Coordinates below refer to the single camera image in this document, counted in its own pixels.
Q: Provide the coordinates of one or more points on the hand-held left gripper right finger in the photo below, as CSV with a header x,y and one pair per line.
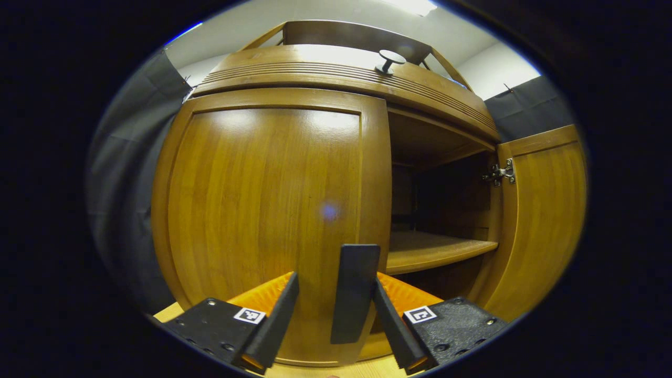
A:
x,y
396,331

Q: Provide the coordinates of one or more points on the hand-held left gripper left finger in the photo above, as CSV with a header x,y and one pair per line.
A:
x,y
275,325

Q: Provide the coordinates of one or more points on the wooden double-door shoe cabinet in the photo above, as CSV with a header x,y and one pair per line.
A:
x,y
341,68

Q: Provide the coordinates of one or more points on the metal door hinge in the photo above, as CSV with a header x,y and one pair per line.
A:
x,y
501,172

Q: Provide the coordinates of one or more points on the wooden cabinet drawer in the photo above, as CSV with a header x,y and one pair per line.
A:
x,y
325,73

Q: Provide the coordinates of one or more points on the wooden inner shelf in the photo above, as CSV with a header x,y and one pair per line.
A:
x,y
430,249

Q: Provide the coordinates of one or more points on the black round drawer knob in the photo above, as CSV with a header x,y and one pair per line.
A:
x,y
389,60

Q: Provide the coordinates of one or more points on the large ceiling light panel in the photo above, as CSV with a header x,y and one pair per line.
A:
x,y
412,6

